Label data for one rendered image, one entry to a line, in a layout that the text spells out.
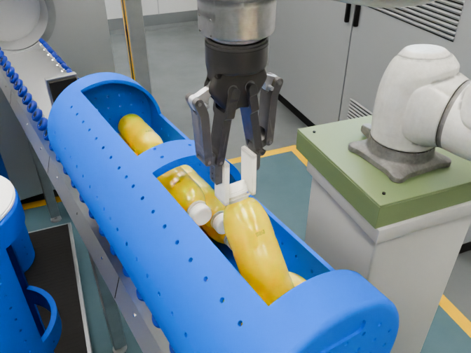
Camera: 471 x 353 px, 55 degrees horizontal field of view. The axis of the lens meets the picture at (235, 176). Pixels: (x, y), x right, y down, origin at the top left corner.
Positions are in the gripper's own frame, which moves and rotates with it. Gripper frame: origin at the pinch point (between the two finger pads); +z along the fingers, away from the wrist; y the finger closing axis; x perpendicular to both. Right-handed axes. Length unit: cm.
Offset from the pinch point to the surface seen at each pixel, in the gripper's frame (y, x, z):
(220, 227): -3.9, -11.2, 19.9
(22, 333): 35, -43, 59
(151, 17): -187, -474, 117
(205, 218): -0.7, -10.8, 15.8
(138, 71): -31, -118, 31
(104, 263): 13, -37, 42
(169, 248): 10.3, -1.8, 10.3
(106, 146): 8.8, -33.0, 9.1
